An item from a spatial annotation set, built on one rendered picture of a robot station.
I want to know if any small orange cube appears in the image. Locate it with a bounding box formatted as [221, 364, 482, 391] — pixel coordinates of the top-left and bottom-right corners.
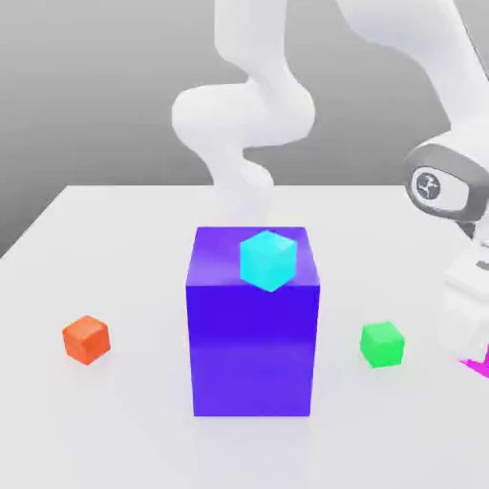
[61, 314, 112, 367]

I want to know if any small magenta cube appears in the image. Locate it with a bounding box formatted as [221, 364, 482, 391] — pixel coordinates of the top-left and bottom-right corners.
[457, 350, 489, 379]

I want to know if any small green cube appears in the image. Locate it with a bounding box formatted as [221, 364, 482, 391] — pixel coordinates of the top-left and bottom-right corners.
[359, 320, 406, 370]

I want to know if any small cyan cube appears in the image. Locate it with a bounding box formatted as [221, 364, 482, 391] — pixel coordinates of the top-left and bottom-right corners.
[239, 229, 298, 293]

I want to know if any large purple box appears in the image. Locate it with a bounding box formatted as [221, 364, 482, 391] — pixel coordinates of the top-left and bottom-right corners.
[184, 225, 321, 418]

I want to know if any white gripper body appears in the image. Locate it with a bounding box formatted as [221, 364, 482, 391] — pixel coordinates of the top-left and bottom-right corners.
[443, 254, 489, 330]

